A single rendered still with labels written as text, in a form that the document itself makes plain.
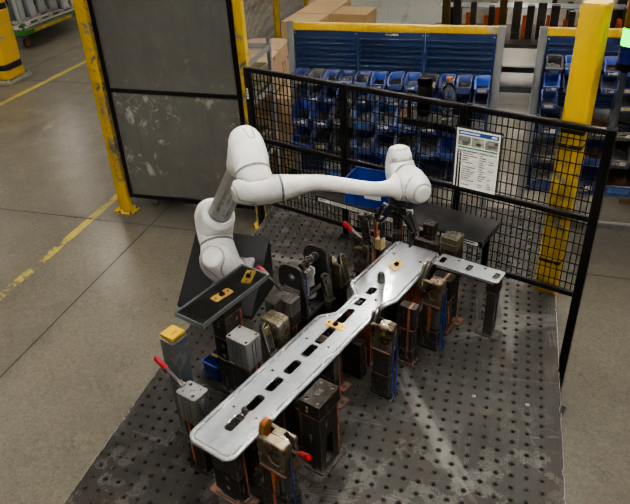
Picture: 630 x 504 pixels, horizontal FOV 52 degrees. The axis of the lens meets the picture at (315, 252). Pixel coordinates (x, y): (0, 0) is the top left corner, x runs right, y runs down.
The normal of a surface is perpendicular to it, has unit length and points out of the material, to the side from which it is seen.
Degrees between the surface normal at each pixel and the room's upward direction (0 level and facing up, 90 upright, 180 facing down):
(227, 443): 0
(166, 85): 92
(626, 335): 0
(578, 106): 87
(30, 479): 0
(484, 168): 90
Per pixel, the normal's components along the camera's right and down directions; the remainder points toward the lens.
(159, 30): -0.30, 0.52
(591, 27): -0.58, 0.45
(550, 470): -0.04, -0.85
